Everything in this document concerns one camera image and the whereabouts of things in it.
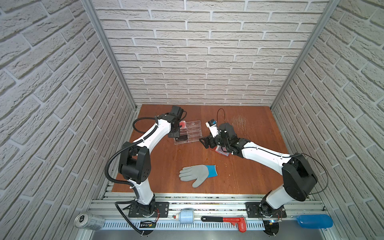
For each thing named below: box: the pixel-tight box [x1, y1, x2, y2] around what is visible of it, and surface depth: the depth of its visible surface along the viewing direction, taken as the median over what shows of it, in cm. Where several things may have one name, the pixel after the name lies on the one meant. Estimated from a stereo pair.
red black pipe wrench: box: [200, 216, 247, 233], surface depth 72 cm
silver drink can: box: [74, 212, 106, 230], surface depth 61 cm
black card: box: [175, 135, 188, 141], surface depth 101 cm
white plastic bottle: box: [175, 208, 194, 225], surface depth 66 cm
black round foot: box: [263, 220, 280, 236], surface depth 71 cm
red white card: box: [179, 120, 187, 129], surface depth 99 cm
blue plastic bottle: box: [296, 214, 334, 229], surface depth 71 cm
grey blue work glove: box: [178, 164, 218, 188], surface depth 87 cm
